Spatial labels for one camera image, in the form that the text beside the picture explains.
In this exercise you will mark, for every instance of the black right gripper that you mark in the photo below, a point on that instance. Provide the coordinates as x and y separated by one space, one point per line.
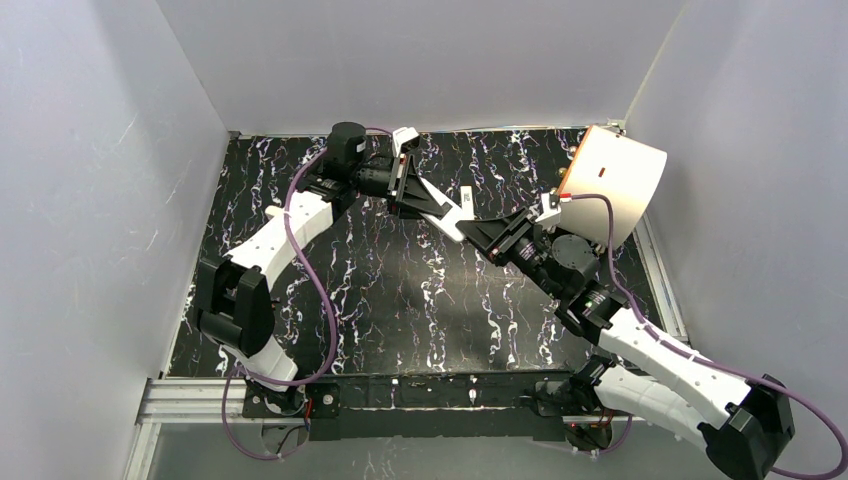
506 235

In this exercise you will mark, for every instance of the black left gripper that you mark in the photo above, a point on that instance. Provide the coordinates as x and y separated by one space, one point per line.
400 187

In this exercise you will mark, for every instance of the red and white remote control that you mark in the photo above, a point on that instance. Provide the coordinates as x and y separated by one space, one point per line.
447 223

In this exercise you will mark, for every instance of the long white remote control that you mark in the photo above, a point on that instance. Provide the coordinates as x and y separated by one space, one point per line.
467 197

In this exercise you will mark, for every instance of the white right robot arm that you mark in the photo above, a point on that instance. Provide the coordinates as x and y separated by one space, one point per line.
741 424

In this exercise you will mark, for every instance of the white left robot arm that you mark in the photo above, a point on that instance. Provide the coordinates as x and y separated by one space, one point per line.
233 306

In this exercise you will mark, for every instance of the white round stool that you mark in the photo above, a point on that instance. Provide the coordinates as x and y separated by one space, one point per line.
623 170

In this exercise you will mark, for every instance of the small white plastic object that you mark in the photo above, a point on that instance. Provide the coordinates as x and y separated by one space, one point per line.
273 211

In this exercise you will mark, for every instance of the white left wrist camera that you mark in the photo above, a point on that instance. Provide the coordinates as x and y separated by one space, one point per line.
404 139

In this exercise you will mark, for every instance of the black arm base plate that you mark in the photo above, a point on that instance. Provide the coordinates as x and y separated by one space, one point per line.
531 404

